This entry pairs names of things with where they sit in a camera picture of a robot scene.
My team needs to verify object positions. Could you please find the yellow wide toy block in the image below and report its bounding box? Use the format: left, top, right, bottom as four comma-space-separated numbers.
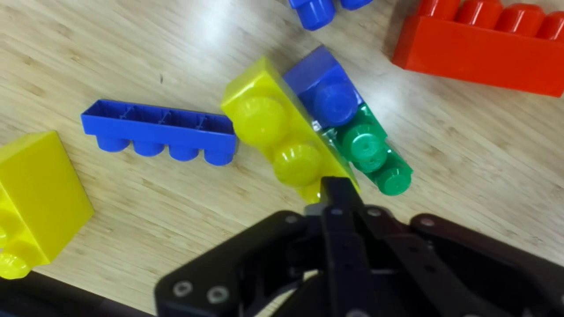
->
220, 56, 359, 204

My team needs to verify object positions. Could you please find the blue long toy block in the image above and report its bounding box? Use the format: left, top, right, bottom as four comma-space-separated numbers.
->
287, 0, 375, 32
79, 99, 239, 167

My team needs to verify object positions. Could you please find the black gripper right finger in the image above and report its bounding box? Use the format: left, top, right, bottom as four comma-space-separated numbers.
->
341, 180, 564, 317

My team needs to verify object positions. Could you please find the yellow tall toy block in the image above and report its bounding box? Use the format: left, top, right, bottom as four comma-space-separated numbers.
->
0, 129, 95, 282

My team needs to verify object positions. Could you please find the red long toy block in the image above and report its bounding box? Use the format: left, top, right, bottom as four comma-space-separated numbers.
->
391, 0, 564, 99

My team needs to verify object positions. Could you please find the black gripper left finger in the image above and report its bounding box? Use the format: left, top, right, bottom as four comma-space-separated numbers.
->
155, 176, 349, 317

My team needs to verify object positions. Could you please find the green toy block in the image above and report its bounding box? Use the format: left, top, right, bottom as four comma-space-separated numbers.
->
368, 148, 414, 197
322, 104, 391, 176

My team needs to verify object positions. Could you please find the blue square toy block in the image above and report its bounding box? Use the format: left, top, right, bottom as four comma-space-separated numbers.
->
282, 44, 364, 130

